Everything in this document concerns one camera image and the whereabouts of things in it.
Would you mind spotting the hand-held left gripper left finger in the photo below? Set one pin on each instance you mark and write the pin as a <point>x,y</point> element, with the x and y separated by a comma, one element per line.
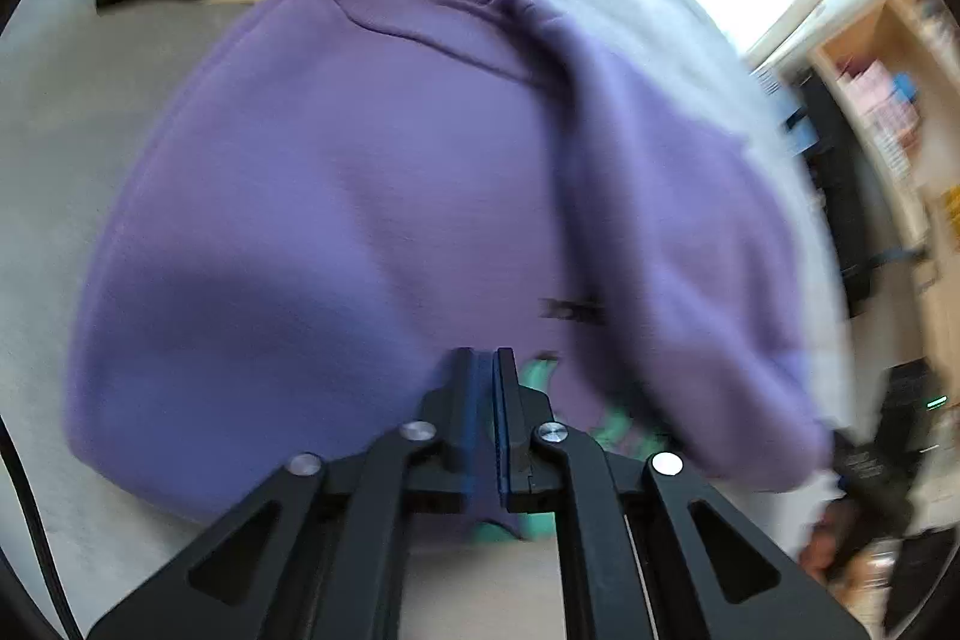
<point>466,415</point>

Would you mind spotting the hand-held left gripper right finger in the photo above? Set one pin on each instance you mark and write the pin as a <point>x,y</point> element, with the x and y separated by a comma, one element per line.
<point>501,415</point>

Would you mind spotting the purple hoodie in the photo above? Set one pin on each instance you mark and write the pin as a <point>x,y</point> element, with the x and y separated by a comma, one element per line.
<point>360,197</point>

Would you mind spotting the wooden shelf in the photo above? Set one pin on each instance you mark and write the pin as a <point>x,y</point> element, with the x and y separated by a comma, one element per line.
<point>930,175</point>

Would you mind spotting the pink boxes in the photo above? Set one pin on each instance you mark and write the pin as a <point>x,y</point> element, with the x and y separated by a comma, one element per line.
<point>881,100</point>

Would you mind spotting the grey bed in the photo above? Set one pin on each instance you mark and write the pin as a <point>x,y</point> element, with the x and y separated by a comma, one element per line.
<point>67,108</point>

